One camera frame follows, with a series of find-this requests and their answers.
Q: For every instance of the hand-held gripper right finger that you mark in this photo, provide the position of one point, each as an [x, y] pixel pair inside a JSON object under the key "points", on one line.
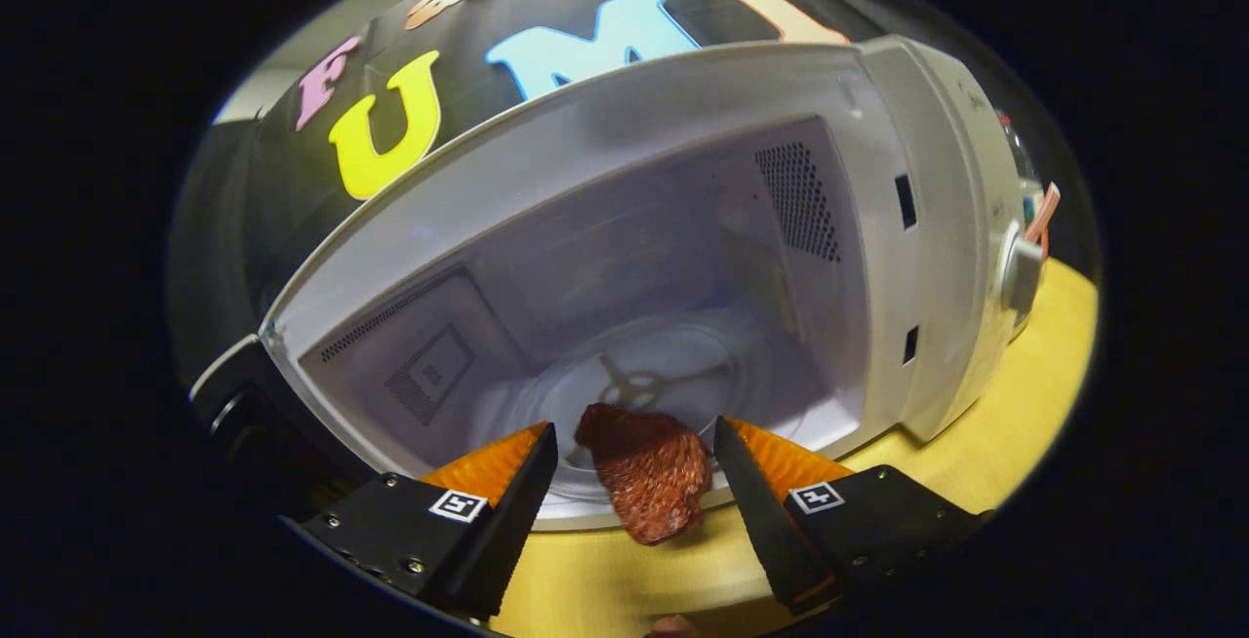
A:
{"points": [[766, 531]]}

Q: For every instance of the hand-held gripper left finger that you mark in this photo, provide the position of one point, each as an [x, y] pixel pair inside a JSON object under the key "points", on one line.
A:
{"points": [[512, 521]]}

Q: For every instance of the red meat slice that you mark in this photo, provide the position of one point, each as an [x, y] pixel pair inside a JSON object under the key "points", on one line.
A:
{"points": [[649, 482]]}

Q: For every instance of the white toaster oven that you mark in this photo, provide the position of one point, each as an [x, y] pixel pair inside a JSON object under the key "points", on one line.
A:
{"points": [[585, 150]]}

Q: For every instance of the glass turntable plate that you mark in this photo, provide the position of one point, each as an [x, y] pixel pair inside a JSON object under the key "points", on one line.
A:
{"points": [[761, 375]]}

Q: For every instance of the black backdrop cloth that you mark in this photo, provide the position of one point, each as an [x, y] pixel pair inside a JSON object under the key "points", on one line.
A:
{"points": [[293, 189]]}

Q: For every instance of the pink striped stick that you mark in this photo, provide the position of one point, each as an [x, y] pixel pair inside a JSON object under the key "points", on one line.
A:
{"points": [[1044, 214]]}

